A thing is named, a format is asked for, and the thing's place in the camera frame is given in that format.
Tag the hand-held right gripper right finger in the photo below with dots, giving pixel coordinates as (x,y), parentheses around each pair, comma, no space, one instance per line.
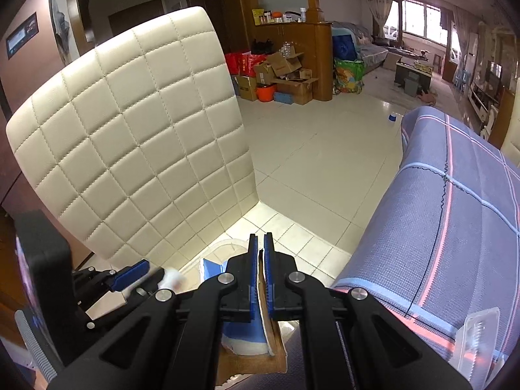
(268,252)

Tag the grey sofa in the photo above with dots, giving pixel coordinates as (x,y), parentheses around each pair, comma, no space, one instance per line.
(371,55)

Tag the blue woven bag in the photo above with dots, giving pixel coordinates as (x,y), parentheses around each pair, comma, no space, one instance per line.
(343,48)

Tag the white tissue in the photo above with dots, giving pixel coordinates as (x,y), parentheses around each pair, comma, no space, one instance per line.
(172,280)

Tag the clear plastic bin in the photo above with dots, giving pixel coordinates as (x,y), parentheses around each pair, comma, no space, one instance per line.
(227,248)

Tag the cream quilted chair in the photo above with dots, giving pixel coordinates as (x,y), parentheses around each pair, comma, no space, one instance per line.
(512,134)
(134,130)

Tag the wooden cabinet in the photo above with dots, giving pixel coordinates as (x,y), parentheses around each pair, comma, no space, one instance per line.
(300,48)

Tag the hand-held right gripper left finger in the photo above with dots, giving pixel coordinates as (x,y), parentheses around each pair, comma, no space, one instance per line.
(252,252)

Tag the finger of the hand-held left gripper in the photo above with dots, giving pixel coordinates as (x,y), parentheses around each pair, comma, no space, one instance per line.
(152,282)
(130,274)

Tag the clear plastic blister pack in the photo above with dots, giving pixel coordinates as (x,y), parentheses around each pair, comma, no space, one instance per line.
(475,333)

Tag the white standing air conditioner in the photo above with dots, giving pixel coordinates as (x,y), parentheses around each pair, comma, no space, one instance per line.
(472,59)

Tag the window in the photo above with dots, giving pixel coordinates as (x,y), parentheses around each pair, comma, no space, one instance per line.
(422,20)

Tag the colourful printed bag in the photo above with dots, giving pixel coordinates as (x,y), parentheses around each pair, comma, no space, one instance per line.
(348,77)

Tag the framed wall picture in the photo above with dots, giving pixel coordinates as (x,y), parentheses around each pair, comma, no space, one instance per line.
(20,34)

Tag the orange bucket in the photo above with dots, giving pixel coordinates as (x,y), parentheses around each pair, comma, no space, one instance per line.
(266,93)

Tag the dark coffee table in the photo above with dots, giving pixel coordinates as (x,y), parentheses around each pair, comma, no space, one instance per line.
(410,73)

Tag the red shopping bag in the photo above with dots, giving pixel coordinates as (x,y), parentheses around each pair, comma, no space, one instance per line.
(239,63)

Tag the patterned curtain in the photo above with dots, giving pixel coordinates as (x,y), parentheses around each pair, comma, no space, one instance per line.
(378,4)

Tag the pile of cardboard boxes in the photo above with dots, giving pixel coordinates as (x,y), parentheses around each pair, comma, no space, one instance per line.
(284,65)

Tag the blue crate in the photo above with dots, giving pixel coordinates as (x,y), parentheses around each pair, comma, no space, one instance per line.
(283,98)

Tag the row of jars and bottles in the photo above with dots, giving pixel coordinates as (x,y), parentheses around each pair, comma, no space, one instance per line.
(280,17)

